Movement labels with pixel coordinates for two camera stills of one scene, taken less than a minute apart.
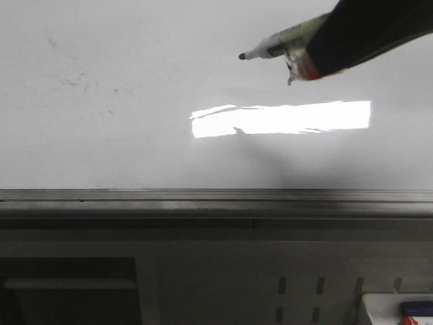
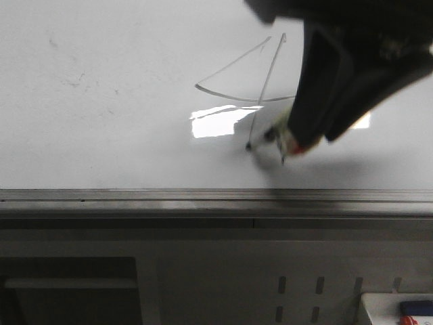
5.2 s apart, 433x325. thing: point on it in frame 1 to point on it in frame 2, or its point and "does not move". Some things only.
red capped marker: (408, 320) does not move
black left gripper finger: (354, 30) to (369, 81)
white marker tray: (383, 307) does not move
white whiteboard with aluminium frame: (145, 109) does not move
